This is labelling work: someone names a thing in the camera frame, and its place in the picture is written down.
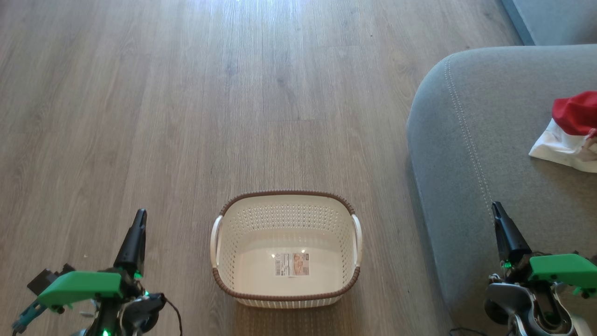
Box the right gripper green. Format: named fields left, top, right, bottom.
left=492, top=201, right=597, bottom=298

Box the printed label sticker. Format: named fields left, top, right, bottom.
left=274, top=252, right=311, bottom=277

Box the left teal plug camera cable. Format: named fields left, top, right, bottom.
left=11, top=301, right=48, bottom=335

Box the red and white garment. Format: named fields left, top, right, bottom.
left=528, top=91, right=597, bottom=174

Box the cream laundry basket brown rim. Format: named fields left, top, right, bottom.
left=210, top=190, right=363, bottom=308

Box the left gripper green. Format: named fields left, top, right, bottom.
left=37, top=209, right=147, bottom=309

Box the grey fabric sofa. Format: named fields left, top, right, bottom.
left=406, top=44, right=597, bottom=336

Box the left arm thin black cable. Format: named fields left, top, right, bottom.
left=163, top=298, right=183, bottom=336

